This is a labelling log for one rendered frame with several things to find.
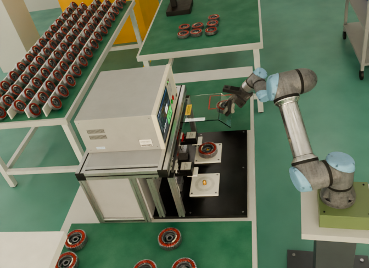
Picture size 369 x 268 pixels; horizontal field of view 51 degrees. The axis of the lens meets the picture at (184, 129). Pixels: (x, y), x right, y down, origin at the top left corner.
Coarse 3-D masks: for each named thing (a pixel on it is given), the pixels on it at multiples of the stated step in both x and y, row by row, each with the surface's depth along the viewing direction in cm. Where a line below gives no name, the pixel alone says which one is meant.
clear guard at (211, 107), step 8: (192, 96) 219; (200, 96) 217; (208, 96) 216; (216, 96) 215; (224, 96) 216; (184, 104) 214; (192, 104) 213; (200, 104) 211; (208, 104) 210; (216, 104) 209; (224, 104) 211; (184, 112) 208; (192, 112) 207; (200, 112) 206; (208, 112) 205; (216, 112) 203; (224, 112) 206; (184, 120) 203; (192, 120) 202; (200, 120) 200; (208, 120) 199; (224, 120) 201
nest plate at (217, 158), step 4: (216, 144) 226; (220, 144) 226; (196, 148) 227; (220, 148) 223; (196, 152) 224; (220, 152) 221; (196, 156) 222; (216, 156) 219; (220, 156) 218; (196, 160) 219; (200, 160) 218; (204, 160) 218; (208, 160) 217; (212, 160) 217; (216, 160) 216; (220, 160) 215
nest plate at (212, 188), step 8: (200, 176) 209; (208, 176) 208; (216, 176) 206; (192, 184) 205; (200, 184) 204; (208, 184) 203; (216, 184) 202; (192, 192) 201; (200, 192) 200; (208, 192) 199; (216, 192) 198
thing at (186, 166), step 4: (180, 164) 199; (184, 164) 198; (188, 164) 197; (192, 164) 198; (180, 168) 196; (184, 168) 196; (188, 168) 195; (192, 168) 197; (196, 168) 200; (180, 172) 196; (184, 172) 196; (188, 172) 195; (192, 172) 196; (196, 172) 198; (176, 176) 198; (188, 176) 198; (192, 176) 197
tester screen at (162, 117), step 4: (164, 96) 185; (168, 96) 192; (164, 100) 184; (164, 104) 184; (160, 108) 176; (164, 108) 183; (168, 108) 190; (160, 112) 176; (164, 112) 183; (160, 116) 176; (164, 116) 182; (160, 120) 175; (164, 120) 182; (160, 124) 175; (164, 124) 181; (168, 124) 188; (160, 128) 174; (168, 128) 188
